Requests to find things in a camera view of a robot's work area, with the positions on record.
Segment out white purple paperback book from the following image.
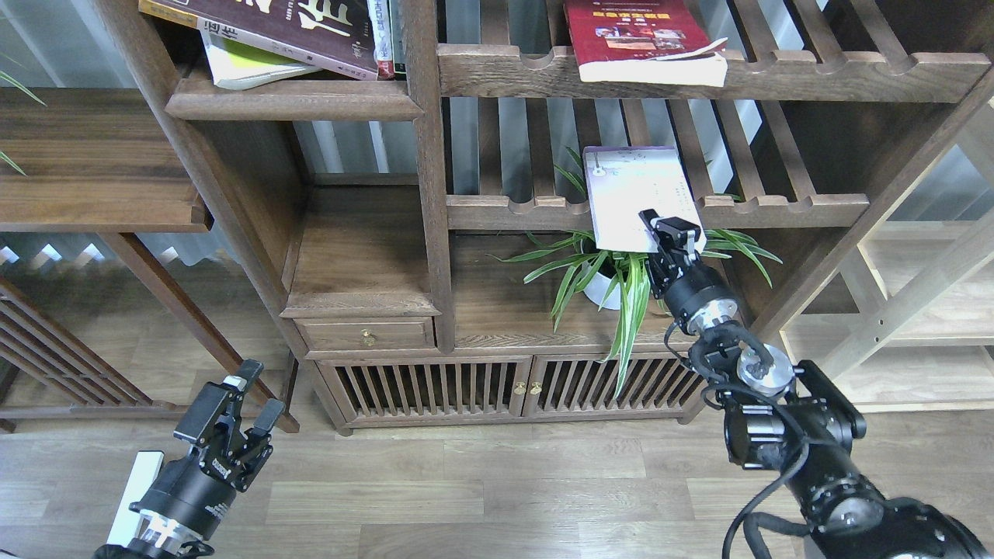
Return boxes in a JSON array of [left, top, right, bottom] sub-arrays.
[[582, 146, 700, 252]]

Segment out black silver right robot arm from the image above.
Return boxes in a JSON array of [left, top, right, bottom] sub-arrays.
[[640, 209, 989, 558]]

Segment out green leaves at left edge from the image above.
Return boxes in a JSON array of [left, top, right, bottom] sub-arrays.
[[0, 51, 47, 177]]

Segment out white plant pot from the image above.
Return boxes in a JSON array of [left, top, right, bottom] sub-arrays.
[[581, 251, 650, 314]]

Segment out green spider plant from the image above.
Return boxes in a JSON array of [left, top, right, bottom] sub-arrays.
[[506, 146, 781, 367]]

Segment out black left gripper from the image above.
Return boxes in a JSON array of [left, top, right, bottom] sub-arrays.
[[129, 359, 285, 540]]

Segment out dark wooden bookshelf cabinet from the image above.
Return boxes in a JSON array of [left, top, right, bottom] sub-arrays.
[[93, 1, 992, 434]]

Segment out red paperback book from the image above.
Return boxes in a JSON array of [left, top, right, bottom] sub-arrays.
[[562, 1, 728, 88]]

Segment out white red upright book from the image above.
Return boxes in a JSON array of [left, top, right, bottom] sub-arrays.
[[367, 0, 395, 81]]

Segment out light wooden shelf rack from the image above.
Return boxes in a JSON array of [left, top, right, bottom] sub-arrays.
[[780, 102, 993, 411]]

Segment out white metal stand leg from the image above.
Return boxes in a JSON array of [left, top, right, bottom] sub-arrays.
[[106, 450, 164, 547]]

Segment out dark wooden side table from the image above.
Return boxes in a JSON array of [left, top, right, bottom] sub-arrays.
[[2, 88, 296, 432]]

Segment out yellow green paperback book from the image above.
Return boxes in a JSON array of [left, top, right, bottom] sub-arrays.
[[201, 31, 321, 91]]

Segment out dark green upright book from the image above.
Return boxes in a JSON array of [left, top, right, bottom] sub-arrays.
[[388, 0, 407, 79]]

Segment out maroon book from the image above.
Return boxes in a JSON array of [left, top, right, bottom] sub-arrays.
[[138, 1, 382, 81]]

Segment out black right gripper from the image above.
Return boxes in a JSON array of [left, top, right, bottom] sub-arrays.
[[638, 209, 738, 333]]

